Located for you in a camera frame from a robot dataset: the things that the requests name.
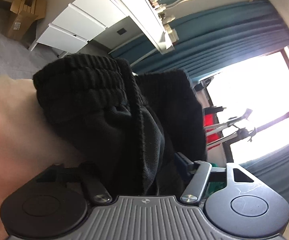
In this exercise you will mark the red cloth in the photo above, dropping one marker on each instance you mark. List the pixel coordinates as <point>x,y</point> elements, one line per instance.
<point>210,130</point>

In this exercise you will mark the green clothing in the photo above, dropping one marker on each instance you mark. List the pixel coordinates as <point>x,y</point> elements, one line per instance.
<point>215,187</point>

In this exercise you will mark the white drawer unit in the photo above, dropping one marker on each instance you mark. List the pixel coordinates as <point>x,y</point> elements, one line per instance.
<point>72,25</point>

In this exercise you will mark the pink yellow bed sheet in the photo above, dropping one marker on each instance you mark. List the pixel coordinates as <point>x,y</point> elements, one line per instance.
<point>9,130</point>

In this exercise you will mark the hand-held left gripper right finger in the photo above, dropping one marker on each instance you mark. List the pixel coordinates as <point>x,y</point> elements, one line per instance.
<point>198,180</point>

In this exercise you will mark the dark wall outlet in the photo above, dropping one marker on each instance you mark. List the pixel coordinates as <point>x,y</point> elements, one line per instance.
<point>121,31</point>

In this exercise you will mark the garment steamer stand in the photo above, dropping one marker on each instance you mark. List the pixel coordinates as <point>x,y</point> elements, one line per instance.
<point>234,130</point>

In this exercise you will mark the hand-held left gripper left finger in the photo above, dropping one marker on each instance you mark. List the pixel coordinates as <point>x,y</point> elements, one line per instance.
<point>94,188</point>

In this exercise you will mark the white dressing table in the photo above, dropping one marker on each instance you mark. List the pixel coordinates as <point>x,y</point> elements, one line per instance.
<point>139,12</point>

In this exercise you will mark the cardboard box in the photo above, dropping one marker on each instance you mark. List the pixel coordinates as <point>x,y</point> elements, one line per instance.
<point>25,12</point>

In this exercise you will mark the blue curtain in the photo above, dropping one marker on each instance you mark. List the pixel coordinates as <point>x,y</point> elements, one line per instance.
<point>279,170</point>
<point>209,30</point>

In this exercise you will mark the window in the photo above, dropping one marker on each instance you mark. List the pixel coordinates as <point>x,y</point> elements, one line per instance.
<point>254,87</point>

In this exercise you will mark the black pants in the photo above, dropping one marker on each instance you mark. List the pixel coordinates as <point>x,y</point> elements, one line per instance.
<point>97,105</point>

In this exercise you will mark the tissue box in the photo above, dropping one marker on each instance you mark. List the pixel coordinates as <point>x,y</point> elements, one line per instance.
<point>170,33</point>

